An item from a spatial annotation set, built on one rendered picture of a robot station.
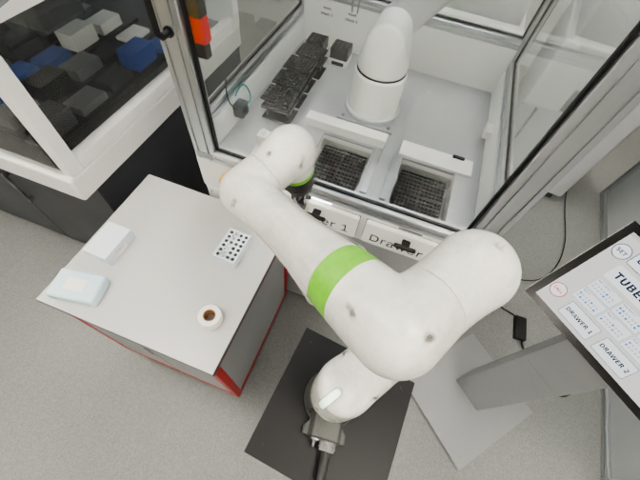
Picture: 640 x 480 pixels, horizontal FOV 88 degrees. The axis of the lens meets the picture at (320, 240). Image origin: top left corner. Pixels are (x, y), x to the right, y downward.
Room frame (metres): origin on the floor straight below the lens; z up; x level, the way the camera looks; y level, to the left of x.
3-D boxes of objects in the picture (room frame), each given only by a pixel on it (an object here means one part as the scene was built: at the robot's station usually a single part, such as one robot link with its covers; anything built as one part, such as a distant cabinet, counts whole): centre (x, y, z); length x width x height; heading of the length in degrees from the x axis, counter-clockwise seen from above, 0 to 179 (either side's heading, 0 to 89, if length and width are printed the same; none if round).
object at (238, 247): (0.56, 0.30, 0.78); 0.12 x 0.08 x 0.04; 166
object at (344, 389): (0.13, -0.11, 0.96); 0.16 x 0.13 x 0.19; 134
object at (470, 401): (0.33, -0.86, 0.51); 0.50 x 0.45 x 1.02; 126
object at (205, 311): (0.30, 0.30, 0.78); 0.07 x 0.07 x 0.04
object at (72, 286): (0.33, 0.73, 0.78); 0.15 x 0.10 x 0.04; 87
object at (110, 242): (0.49, 0.71, 0.79); 0.13 x 0.09 x 0.05; 167
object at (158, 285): (0.49, 0.49, 0.38); 0.62 x 0.58 x 0.76; 77
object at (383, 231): (0.62, -0.29, 0.87); 0.29 x 0.02 x 0.11; 77
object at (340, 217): (0.69, 0.02, 0.87); 0.29 x 0.02 x 0.11; 77
